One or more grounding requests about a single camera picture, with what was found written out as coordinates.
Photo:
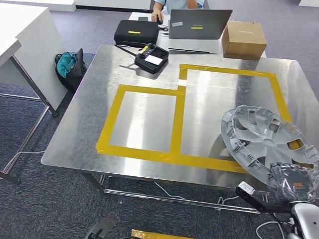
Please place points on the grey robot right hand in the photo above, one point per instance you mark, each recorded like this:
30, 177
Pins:
294, 183

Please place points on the grey plastic wheel hubcap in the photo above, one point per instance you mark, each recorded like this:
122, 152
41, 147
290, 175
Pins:
261, 138

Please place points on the stainless steel workbench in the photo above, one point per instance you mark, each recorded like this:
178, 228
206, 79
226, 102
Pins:
82, 125

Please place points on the large yellow tape rectangle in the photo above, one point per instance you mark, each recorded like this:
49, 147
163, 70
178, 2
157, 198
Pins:
224, 72

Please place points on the brown cardboard box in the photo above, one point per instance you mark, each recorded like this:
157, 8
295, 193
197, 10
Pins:
244, 41

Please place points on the yellow tape square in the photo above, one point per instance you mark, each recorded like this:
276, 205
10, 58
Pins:
159, 235

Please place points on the grey laptop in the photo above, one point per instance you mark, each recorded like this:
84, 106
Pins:
199, 24

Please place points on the black remote controller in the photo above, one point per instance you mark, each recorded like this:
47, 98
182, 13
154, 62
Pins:
159, 54

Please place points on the white desk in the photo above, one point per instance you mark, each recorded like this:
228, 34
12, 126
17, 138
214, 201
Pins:
164, 41

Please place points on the black eyeglasses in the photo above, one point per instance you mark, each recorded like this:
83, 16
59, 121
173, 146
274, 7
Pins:
163, 29

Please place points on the person at laptop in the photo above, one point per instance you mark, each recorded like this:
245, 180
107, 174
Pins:
174, 4

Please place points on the black computer mouse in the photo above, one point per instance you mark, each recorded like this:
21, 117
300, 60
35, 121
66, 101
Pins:
159, 20

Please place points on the small yellow tape rectangle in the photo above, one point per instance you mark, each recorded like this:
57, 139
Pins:
110, 122

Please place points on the black zip case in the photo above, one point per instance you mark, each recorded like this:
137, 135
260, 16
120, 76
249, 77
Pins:
135, 34

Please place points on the white low cabinet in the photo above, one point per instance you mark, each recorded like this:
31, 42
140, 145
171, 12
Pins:
112, 4

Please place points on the black bag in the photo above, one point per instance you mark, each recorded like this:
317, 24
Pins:
79, 71

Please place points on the white board panel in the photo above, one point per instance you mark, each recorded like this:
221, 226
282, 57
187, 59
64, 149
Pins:
42, 56

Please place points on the white low platform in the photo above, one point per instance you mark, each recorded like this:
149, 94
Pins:
37, 5

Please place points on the steel leg table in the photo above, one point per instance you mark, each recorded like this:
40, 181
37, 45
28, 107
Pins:
17, 23

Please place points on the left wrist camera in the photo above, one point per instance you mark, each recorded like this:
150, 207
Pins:
104, 224

